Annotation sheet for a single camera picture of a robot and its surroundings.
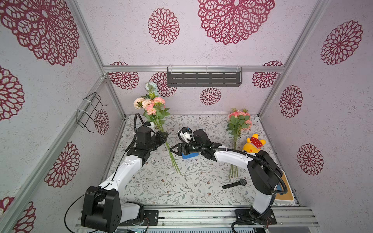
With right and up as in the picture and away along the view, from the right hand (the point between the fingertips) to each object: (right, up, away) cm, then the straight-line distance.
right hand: (172, 148), depth 81 cm
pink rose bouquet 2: (-9, +22, -2) cm, 24 cm away
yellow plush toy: (+52, 0, +14) cm, 54 cm away
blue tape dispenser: (+13, -6, +14) cm, 20 cm away
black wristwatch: (+40, -19, +1) cm, 44 cm away
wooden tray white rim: (+62, -25, -5) cm, 67 cm away
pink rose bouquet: (+47, +17, +28) cm, 58 cm away
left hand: (-2, +8, +2) cm, 8 cm away
